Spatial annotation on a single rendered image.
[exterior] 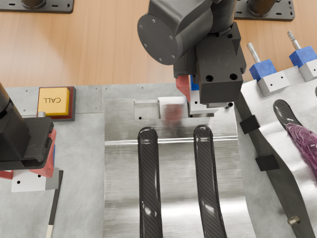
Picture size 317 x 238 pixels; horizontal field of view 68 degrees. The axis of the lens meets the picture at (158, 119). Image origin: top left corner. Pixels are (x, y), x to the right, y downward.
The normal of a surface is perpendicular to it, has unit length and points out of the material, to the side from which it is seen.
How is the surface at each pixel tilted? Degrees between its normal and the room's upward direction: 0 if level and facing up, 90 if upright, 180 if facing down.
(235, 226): 27
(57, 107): 0
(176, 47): 80
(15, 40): 0
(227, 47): 22
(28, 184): 1
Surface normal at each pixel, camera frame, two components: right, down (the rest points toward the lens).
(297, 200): -0.94, 0.32
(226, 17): 0.46, 0.69
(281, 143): -0.13, -0.66
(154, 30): -0.65, 0.66
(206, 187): 0.08, -0.23
